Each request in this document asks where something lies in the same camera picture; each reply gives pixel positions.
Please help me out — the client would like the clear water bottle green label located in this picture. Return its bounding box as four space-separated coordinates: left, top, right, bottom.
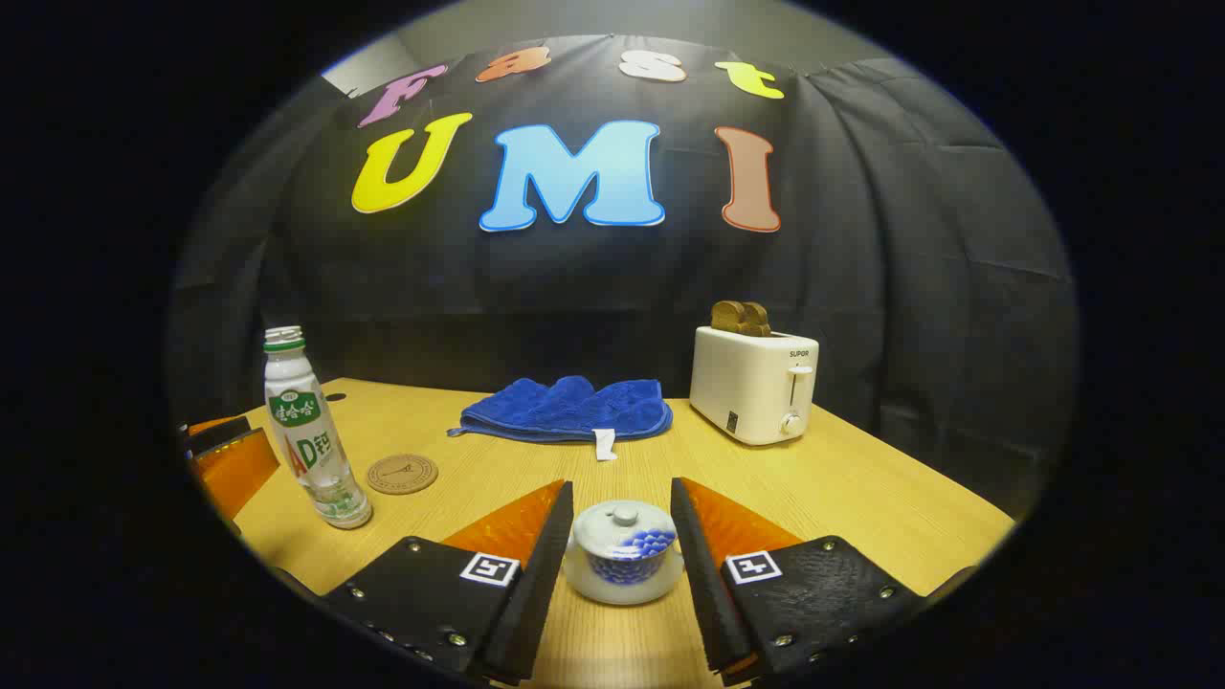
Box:
263 326 373 530

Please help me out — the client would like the black backdrop cloth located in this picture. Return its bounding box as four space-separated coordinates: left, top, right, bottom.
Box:
167 35 1080 518

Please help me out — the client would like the white toaster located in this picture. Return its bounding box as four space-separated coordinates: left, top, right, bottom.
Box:
689 325 820 447

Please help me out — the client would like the round brown coaster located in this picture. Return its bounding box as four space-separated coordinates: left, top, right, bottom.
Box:
367 454 439 496

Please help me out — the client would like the white teacup lid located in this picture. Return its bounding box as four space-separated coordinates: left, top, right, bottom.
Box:
571 500 678 562

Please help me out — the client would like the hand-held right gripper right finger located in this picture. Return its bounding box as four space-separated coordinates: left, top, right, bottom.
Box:
670 477 927 686

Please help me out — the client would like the blue towel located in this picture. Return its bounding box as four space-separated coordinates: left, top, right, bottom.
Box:
447 376 674 462

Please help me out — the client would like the white blue-patterned teacup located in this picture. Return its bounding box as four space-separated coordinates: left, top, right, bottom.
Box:
563 522 686 606

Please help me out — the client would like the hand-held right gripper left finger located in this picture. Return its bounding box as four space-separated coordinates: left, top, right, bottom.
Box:
321 480 575 686

